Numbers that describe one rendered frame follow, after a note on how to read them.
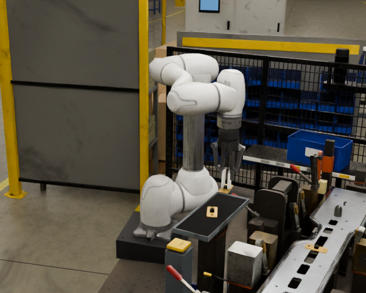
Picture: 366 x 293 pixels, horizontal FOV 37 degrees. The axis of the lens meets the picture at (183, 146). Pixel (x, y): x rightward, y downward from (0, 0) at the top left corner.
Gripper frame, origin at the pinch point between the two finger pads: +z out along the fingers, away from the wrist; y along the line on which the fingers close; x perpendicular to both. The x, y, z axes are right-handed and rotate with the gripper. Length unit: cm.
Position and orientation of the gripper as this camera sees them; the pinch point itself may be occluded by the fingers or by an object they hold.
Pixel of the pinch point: (226, 179)
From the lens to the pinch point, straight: 207.8
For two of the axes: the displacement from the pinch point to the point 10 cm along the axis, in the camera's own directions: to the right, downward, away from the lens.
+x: 3.3, -2.9, 9.0
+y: 9.4, 1.2, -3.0
